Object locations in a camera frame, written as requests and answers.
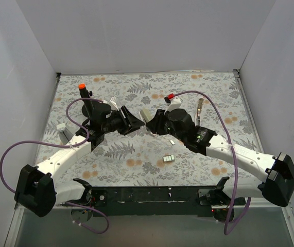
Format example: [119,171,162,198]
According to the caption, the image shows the green stapler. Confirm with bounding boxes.
[140,109,153,123]

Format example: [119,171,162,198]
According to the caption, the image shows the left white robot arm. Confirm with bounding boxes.
[14,100,144,217]

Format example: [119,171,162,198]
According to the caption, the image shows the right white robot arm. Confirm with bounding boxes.
[140,109,294,207]

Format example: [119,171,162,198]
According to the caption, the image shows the black stand orange cap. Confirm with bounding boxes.
[78,84,102,120]

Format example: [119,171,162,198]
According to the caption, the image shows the grey staple strips block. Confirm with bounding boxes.
[163,154,175,163]

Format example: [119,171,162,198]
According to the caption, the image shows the clear conical flask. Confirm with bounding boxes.
[56,123,73,145]

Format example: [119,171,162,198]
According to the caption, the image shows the floral table mat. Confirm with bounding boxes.
[43,73,260,186]

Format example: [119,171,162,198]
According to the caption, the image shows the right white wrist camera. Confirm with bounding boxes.
[164,94,182,112]

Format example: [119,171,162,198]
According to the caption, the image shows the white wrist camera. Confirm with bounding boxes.
[108,96,119,111]
[164,94,182,112]

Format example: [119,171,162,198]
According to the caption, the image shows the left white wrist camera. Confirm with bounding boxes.
[108,96,119,111]

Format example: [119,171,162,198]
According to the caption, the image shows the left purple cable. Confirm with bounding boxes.
[0,97,110,234]

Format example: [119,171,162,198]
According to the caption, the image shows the purple cable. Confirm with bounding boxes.
[0,97,110,234]
[174,91,252,235]

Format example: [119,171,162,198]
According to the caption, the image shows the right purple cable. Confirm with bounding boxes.
[174,91,252,235]

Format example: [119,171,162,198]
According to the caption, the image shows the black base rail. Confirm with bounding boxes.
[85,186,231,217]

